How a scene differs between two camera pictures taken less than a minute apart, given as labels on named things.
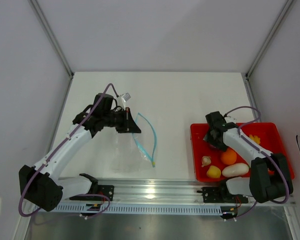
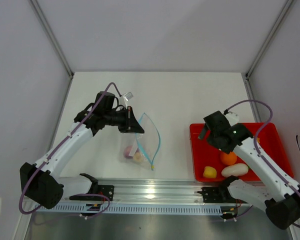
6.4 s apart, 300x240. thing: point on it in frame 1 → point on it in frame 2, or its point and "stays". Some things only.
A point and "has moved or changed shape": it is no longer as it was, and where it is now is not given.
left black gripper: (128, 125) stays
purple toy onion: (212, 146) has moved or changed shape
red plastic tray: (211, 164) stays
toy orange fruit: (229, 157) stays
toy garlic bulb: (206, 160) → (137, 157)
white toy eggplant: (235, 170) stays
